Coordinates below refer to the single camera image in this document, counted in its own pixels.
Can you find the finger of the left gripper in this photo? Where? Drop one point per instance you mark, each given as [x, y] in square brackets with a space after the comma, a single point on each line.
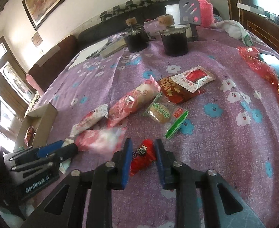
[31, 154]
[58, 156]

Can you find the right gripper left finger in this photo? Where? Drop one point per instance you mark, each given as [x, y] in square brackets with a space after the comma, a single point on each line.
[85, 196]

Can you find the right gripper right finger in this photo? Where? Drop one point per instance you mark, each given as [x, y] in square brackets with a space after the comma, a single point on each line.
[202, 195]

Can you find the pink clear snack bag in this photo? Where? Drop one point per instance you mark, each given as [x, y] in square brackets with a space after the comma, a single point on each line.
[105, 141]

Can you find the small red candy packet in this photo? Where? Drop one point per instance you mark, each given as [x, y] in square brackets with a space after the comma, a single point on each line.
[142, 157]

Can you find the dark red snack bag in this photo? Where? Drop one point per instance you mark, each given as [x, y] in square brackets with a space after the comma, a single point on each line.
[176, 93]

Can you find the white red snack packet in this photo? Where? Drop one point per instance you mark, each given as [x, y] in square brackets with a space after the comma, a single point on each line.
[193, 79]

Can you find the cardboard box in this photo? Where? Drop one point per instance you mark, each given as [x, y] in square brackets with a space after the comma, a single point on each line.
[42, 120]

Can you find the white red striped packet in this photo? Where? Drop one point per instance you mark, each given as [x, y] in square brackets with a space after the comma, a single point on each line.
[89, 120]

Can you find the green trimmed biscuit packet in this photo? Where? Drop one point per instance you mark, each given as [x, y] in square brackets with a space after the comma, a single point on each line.
[166, 113]

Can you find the long pink snack pack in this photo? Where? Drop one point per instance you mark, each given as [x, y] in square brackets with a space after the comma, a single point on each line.
[133, 101]

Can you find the dark sofa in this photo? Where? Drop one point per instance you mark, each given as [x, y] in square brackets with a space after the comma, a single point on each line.
[51, 64]

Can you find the purple floral tablecloth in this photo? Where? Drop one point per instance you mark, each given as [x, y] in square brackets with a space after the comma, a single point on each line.
[233, 127]

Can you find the white paper sheet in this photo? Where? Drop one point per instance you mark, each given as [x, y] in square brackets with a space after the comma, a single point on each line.
[86, 53]

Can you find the black pen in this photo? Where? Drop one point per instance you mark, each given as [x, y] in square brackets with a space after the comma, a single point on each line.
[98, 52]

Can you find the grey notebook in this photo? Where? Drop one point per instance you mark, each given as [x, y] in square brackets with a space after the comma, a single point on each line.
[113, 48]

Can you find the black jar left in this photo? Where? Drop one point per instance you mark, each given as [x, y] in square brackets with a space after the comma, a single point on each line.
[136, 38]

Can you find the black jar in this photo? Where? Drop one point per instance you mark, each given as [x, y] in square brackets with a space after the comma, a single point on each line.
[136, 38]
[174, 39]

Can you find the red foil wrapper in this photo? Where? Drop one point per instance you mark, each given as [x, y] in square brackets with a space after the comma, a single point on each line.
[251, 56]

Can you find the black jar right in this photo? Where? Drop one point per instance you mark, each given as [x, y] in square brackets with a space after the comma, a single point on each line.
[174, 39]

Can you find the white plastic bag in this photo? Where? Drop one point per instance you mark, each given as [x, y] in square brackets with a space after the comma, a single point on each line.
[235, 30]

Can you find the white cup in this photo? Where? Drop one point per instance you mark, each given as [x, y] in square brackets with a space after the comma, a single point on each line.
[174, 10]

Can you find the pink thermos bottle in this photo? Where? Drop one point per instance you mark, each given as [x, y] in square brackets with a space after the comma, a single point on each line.
[207, 15]

